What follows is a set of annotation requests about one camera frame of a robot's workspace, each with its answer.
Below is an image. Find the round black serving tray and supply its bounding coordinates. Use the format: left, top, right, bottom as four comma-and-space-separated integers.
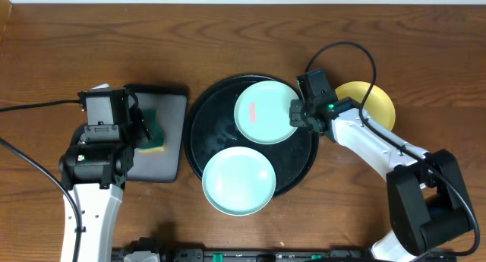
182, 74, 319, 197

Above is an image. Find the green yellow sponge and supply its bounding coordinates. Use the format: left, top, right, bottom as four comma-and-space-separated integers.
138, 109, 166, 153

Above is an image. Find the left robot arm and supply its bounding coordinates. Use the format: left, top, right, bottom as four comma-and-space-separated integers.
59, 87, 151, 261

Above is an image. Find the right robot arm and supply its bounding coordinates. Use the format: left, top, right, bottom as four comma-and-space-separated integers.
289, 69, 480, 261

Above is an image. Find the black rectangular sponge tray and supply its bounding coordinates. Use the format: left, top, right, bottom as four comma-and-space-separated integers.
125, 84, 188, 183

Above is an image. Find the light blue plate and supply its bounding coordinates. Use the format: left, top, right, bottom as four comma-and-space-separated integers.
234, 80, 298, 145
202, 147, 276, 216

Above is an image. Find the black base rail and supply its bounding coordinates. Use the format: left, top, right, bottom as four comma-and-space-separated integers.
112, 237, 459, 262

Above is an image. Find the yellow plate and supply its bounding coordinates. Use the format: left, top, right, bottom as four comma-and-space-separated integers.
336, 81, 396, 131

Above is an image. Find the light blue plate front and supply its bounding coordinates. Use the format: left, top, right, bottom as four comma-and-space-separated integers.
202, 147, 276, 216

